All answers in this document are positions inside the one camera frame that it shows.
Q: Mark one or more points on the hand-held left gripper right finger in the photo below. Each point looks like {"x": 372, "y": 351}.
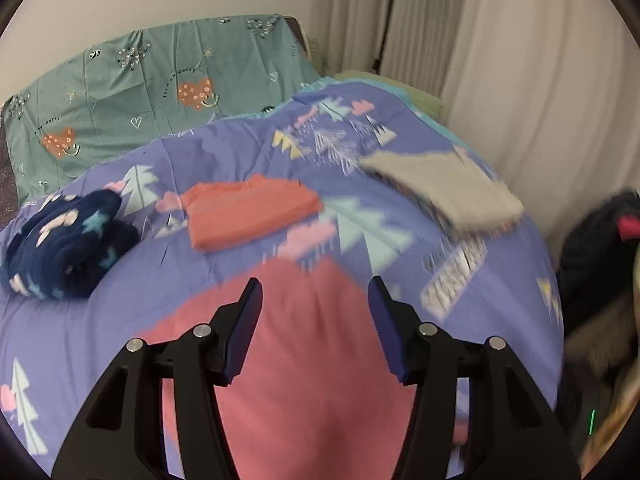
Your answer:
{"x": 387, "y": 340}

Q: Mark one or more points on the dark sparkly headboard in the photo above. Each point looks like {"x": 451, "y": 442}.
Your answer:
{"x": 9, "y": 175}

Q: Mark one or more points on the purple printed blanket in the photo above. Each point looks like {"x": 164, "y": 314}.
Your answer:
{"x": 100, "y": 320}

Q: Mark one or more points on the green cloth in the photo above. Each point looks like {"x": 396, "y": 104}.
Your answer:
{"x": 410, "y": 95}

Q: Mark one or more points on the teal printed pillow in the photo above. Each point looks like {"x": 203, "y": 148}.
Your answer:
{"x": 150, "y": 90}

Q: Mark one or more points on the beige cloth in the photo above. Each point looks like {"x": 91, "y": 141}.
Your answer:
{"x": 605, "y": 340}

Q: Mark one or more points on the grey folded garment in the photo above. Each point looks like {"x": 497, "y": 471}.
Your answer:
{"x": 450, "y": 190}

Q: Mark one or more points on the black stand pole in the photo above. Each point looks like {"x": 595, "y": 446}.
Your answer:
{"x": 387, "y": 25}

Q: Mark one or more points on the pink garment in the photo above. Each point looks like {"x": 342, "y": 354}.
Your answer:
{"x": 310, "y": 385}

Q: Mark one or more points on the coral folded garment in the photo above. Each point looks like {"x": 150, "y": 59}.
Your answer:
{"x": 240, "y": 215}

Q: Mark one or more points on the white curtain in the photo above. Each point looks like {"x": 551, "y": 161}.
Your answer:
{"x": 525, "y": 85}

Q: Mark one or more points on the navy star fleece garment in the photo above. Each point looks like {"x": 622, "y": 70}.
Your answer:
{"x": 65, "y": 250}

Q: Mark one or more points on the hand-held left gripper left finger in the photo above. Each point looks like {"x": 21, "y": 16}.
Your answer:
{"x": 242, "y": 340}

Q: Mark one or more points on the black bag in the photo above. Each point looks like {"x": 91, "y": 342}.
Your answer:
{"x": 585, "y": 260}

